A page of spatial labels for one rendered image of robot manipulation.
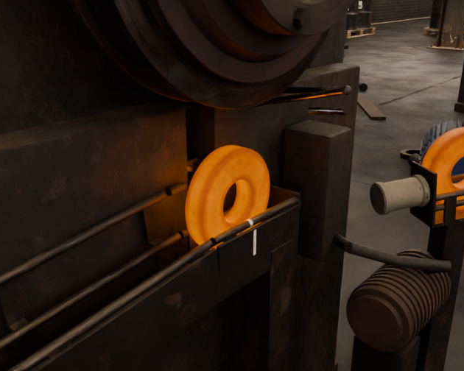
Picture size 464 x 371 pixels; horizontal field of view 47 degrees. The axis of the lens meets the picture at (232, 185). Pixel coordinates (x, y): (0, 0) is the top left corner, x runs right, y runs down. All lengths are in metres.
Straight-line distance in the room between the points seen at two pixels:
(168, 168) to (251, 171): 0.12
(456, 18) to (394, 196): 8.63
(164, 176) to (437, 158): 0.51
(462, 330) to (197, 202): 1.32
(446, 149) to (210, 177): 0.48
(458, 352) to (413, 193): 0.87
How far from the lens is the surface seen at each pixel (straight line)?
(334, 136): 0.89
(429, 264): 1.03
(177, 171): 0.76
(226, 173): 0.72
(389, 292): 0.98
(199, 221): 0.71
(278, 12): 0.58
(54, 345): 0.60
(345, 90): 0.72
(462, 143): 1.04
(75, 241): 0.66
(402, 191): 0.99
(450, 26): 9.59
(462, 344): 1.83
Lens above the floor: 1.03
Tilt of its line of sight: 21 degrees down
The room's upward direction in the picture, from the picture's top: straight up
